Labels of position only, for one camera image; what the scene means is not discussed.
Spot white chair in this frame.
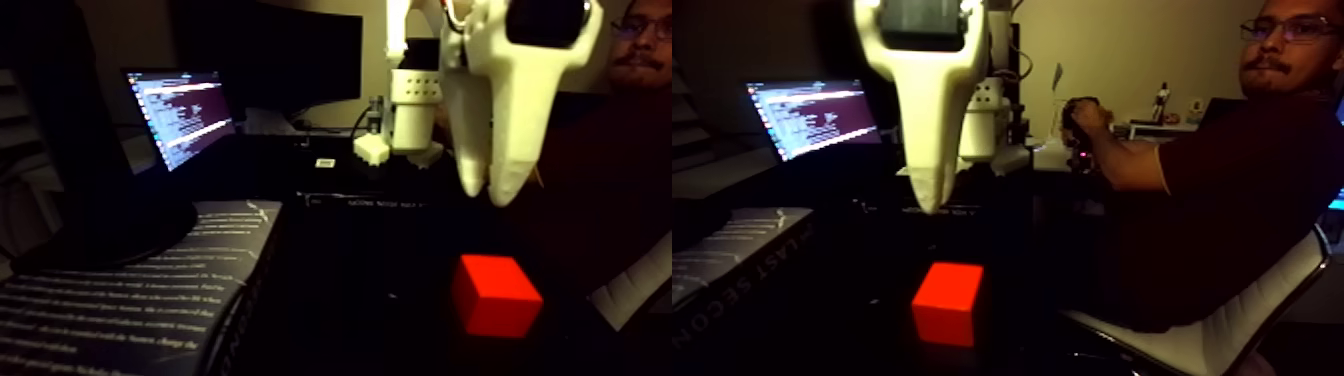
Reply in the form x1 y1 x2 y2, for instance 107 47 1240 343
1060 225 1344 376

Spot person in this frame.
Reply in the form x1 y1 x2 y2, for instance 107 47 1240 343
1060 0 1344 335

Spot thin black box white lettering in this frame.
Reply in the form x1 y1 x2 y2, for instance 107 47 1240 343
297 191 434 211

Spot person's right hand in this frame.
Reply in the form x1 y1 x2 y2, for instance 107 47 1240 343
1062 96 1112 144

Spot red cube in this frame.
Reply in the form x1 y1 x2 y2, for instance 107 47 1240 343
453 254 545 340

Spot open laptop with lit screen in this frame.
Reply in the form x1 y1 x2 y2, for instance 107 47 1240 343
122 68 253 175

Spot black monitor with round base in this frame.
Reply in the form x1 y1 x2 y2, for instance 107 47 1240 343
0 0 199 272

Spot dark-framed glasses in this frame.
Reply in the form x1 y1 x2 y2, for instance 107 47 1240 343
1239 15 1341 45

